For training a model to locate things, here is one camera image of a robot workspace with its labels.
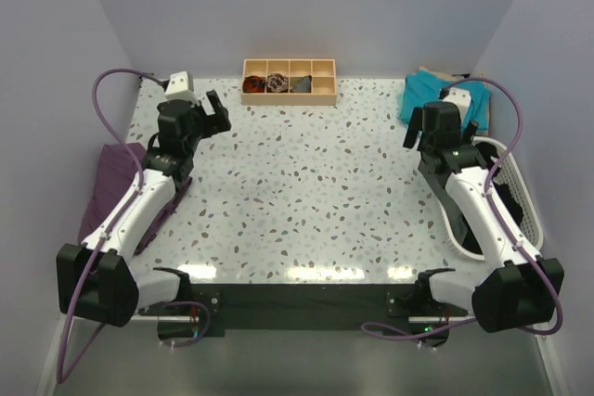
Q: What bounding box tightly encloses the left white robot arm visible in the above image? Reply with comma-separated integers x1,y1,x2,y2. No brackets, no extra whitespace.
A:
57,90,231,327

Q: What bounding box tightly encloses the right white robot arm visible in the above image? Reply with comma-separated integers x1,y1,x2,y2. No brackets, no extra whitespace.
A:
403,101,564,335

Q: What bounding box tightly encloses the teal t shirt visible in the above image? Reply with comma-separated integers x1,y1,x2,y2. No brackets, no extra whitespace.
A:
397,70,491,134

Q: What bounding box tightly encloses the red black fabric item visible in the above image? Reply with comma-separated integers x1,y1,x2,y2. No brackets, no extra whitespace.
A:
242,75,266,94

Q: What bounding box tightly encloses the white laundry basket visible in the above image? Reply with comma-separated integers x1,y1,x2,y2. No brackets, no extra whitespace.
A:
439,154,544,262

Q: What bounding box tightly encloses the wooden compartment box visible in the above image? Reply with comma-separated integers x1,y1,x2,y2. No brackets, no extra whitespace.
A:
240,58,337,106

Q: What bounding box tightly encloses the grey pink fabric item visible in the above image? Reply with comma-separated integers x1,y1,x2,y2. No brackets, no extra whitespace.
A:
265,72,290,94

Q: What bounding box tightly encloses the purple t shirt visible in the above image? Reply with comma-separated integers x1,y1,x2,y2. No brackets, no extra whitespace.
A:
78,145,192,255

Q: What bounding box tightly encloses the dark grey folded item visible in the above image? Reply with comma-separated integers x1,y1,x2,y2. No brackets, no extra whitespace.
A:
290,75,312,94

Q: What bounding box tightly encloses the black t shirt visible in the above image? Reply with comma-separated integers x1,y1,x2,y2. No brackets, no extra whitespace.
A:
444,137,523,254

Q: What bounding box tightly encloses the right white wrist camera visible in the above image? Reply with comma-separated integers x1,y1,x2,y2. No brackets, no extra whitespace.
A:
440,87,471,120

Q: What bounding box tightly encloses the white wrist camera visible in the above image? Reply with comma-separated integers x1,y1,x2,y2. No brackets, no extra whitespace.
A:
164,71,196,102
440,87,471,120

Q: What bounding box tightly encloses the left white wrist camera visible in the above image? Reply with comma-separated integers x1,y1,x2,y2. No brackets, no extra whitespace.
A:
164,71,196,102

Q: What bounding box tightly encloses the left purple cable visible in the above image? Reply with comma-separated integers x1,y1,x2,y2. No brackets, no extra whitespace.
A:
56,68,210,385

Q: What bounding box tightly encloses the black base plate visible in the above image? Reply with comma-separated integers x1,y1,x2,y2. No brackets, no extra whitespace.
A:
139,284,467,340

